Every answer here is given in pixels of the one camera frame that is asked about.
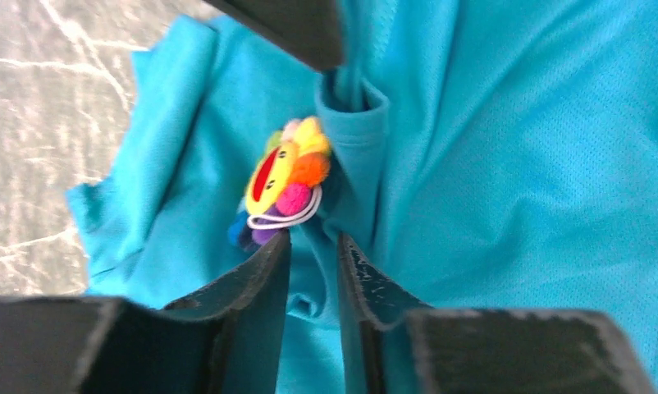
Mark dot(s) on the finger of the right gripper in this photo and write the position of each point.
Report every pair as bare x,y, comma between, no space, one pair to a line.
309,30

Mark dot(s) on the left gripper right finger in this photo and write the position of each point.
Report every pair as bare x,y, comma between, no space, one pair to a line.
392,342

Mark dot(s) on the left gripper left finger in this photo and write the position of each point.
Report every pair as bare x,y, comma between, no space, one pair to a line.
223,338

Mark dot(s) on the colourful flower plush patch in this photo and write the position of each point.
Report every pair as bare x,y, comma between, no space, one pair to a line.
285,189

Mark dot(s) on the teal t-shirt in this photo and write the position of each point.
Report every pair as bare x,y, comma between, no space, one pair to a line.
486,154

